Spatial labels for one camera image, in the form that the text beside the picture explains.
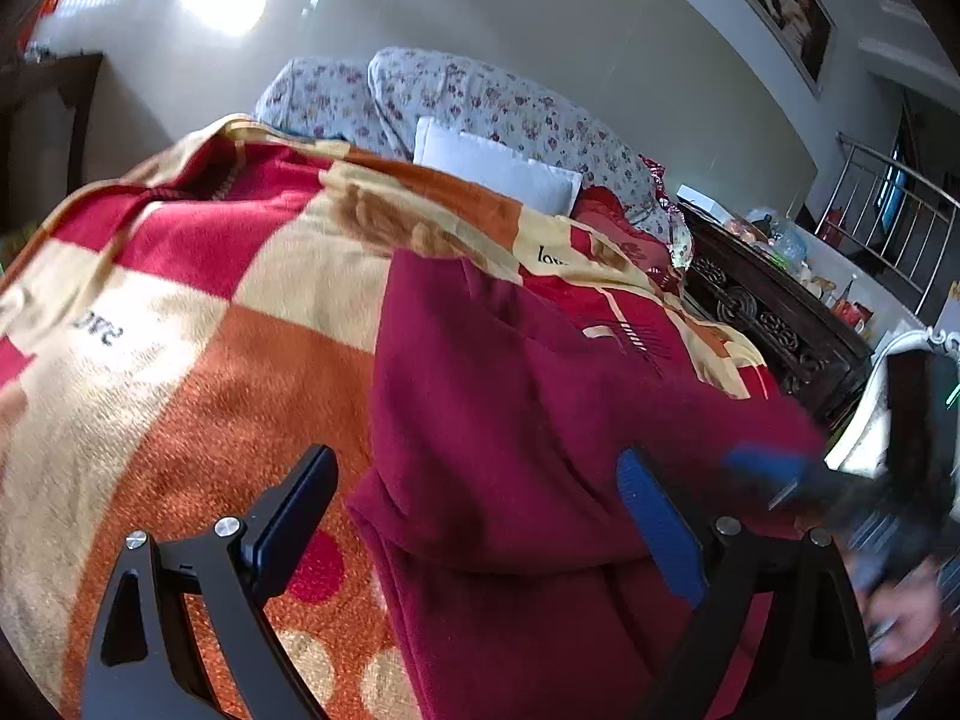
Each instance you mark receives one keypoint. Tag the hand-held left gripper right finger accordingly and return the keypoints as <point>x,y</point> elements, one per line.
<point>664,525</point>

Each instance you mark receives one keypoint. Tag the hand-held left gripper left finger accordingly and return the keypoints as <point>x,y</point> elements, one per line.
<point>289,525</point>

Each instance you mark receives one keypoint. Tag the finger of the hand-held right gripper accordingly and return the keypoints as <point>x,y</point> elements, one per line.
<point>769,469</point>

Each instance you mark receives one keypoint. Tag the maroon sweater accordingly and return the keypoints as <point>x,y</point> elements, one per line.
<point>525,420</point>

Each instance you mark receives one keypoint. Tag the white chair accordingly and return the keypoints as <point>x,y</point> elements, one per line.
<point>862,435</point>

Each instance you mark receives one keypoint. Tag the dark carved wooden cabinet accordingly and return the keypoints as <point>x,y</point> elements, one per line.
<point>772,315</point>

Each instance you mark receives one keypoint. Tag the red orange checked blanket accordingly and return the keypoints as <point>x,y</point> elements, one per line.
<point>187,330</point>

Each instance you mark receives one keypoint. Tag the clear plastic container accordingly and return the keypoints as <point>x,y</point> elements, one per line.
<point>784,240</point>

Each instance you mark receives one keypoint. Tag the red canister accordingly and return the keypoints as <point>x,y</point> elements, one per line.
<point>829,226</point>

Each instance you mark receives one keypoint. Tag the white box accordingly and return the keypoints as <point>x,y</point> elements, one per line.
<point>699,199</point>

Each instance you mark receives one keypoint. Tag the metal stair railing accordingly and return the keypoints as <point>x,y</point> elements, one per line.
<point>896,210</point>

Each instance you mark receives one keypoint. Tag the white pillow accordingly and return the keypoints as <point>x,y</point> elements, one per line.
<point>499,165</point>

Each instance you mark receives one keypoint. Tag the floral pillow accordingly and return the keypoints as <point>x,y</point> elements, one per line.
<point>322,94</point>
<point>510,109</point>

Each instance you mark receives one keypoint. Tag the dark wooden side table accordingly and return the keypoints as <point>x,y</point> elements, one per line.
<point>37,135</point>

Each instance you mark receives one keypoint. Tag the framed wall picture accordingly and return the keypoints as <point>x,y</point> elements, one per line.
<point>787,4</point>

